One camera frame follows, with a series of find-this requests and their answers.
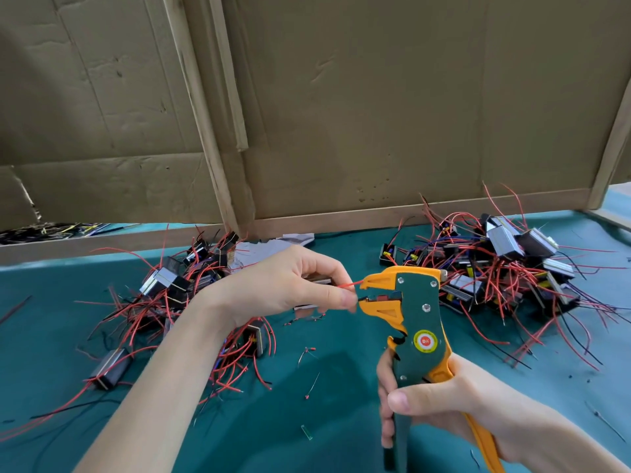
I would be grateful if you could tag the person's right hand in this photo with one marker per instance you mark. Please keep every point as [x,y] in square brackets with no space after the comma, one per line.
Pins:
[463,399]

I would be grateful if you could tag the person's left hand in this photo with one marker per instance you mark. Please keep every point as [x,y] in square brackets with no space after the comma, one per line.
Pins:
[271,285]

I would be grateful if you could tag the person's left forearm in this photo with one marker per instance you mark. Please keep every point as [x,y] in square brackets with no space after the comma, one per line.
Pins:
[153,404]

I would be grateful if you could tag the person's right forearm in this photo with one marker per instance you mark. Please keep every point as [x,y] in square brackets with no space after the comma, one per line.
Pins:
[572,448]

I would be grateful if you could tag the crumpled grey plastic bag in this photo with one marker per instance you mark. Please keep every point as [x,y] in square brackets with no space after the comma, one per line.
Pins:
[266,249]

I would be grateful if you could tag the thin wooden strip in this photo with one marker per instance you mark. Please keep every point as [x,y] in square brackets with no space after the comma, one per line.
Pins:
[229,74]

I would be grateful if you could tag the flat grey board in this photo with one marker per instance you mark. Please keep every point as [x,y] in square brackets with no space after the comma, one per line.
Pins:
[616,210]

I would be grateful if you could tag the smooth brown cardboard panel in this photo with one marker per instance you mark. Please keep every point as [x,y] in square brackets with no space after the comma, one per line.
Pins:
[424,93]

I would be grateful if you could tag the creased brown cardboard panel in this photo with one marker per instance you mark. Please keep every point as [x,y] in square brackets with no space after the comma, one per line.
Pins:
[89,93]

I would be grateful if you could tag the long wooden bottom rail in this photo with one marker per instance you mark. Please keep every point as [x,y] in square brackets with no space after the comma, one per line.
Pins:
[424,211]

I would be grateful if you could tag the short wooden bottom rail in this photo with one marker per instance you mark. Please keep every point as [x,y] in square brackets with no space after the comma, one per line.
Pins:
[99,246]

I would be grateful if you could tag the wide wooden post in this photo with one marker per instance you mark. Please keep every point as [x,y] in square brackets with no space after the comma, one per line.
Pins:
[202,113]

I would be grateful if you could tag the wooden corner post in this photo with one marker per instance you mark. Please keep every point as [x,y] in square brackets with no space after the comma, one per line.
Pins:
[611,148]

